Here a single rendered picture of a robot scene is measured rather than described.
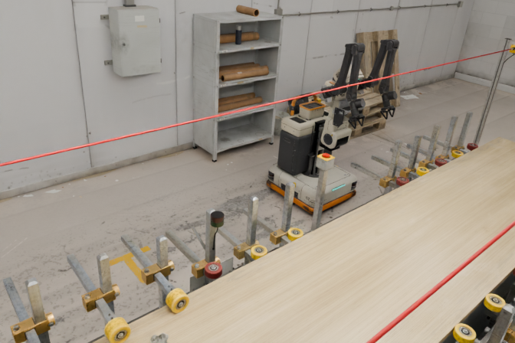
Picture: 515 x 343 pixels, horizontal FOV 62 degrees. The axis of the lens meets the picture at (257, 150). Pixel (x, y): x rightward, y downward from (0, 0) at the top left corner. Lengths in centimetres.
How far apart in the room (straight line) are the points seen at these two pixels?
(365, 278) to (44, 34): 324
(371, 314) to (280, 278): 41
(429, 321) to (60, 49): 353
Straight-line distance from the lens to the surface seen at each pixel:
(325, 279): 206
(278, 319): 185
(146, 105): 470
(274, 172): 420
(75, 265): 205
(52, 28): 419
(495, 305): 223
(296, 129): 389
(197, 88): 484
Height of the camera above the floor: 225
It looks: 26 degrees down
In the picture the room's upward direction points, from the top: 4 degrees clockwise
